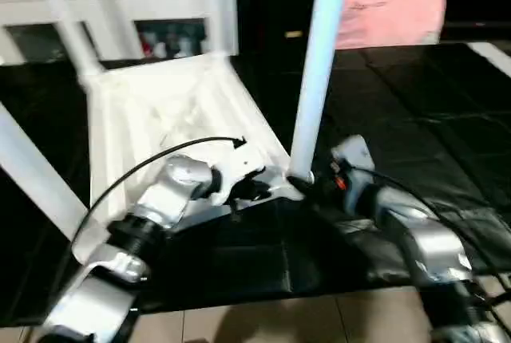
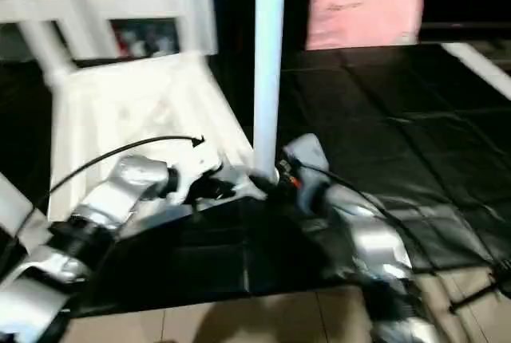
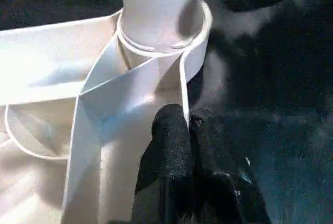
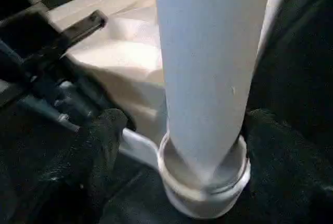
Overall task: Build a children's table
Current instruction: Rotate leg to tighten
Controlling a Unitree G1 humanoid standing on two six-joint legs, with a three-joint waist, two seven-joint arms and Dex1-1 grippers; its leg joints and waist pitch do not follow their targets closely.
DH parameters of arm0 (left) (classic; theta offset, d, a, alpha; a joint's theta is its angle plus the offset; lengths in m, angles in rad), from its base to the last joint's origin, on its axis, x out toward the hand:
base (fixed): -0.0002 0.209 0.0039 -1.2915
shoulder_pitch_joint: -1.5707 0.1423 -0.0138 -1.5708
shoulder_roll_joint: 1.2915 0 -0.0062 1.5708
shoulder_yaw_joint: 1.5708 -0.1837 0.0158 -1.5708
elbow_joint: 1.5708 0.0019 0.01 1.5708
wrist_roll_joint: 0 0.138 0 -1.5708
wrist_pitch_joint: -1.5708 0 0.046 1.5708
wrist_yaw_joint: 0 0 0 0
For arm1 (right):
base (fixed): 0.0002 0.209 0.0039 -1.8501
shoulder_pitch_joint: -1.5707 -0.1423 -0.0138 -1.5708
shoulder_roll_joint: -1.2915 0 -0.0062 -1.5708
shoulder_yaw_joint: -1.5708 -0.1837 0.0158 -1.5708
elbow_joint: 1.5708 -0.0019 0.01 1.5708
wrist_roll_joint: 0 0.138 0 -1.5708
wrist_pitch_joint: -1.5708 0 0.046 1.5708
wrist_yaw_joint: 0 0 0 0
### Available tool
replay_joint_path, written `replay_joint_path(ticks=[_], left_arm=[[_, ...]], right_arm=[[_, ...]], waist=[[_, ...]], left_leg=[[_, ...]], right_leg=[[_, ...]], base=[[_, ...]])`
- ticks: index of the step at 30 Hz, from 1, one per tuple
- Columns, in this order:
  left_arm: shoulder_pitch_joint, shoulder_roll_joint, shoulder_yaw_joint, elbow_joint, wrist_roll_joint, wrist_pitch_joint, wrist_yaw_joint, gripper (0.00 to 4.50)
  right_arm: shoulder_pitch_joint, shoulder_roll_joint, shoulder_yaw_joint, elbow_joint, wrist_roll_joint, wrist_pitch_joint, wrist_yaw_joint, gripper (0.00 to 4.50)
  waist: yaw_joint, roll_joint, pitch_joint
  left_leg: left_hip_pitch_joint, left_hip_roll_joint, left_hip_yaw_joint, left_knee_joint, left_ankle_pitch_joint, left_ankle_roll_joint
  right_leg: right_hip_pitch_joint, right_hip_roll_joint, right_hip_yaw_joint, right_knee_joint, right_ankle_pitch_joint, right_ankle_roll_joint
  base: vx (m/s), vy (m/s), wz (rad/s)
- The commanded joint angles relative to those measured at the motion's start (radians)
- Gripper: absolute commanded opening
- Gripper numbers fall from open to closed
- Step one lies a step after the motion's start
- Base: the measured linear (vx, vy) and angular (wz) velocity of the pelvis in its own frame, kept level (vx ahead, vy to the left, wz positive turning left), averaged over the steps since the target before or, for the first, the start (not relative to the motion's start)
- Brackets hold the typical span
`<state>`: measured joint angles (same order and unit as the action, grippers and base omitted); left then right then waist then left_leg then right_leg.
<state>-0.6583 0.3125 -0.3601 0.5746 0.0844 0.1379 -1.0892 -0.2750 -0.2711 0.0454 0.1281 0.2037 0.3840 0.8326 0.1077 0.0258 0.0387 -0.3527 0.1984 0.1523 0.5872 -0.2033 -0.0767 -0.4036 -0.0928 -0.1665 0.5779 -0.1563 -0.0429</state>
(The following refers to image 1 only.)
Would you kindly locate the small yellow label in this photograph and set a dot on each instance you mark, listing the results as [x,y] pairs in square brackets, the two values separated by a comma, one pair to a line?
[294,34]

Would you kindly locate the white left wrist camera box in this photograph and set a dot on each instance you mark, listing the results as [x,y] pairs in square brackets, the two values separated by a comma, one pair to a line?
[235,163]

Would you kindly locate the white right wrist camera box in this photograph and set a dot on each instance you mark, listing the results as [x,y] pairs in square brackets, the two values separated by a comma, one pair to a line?
[351,155]

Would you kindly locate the white plastic table leg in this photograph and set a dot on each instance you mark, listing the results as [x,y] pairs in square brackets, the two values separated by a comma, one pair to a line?
[319,56]
[211,8]
[36,171]
[64,16]

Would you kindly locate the pink printed pillow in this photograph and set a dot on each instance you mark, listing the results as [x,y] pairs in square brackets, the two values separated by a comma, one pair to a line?
[391,12]

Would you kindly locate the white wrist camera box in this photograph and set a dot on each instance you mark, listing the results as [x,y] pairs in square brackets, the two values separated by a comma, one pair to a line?
[351,155]
[235,163]

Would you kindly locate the black work mat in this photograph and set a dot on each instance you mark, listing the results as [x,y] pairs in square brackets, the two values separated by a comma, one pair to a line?
[399,120]

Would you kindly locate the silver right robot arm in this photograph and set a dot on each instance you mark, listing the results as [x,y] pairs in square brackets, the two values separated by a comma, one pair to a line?
[423,247]

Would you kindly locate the white glass-door cabinet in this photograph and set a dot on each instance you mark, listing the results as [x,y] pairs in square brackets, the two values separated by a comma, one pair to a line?
[104,0]

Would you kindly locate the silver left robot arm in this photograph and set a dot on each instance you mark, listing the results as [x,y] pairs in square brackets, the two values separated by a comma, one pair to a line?
[144,239]

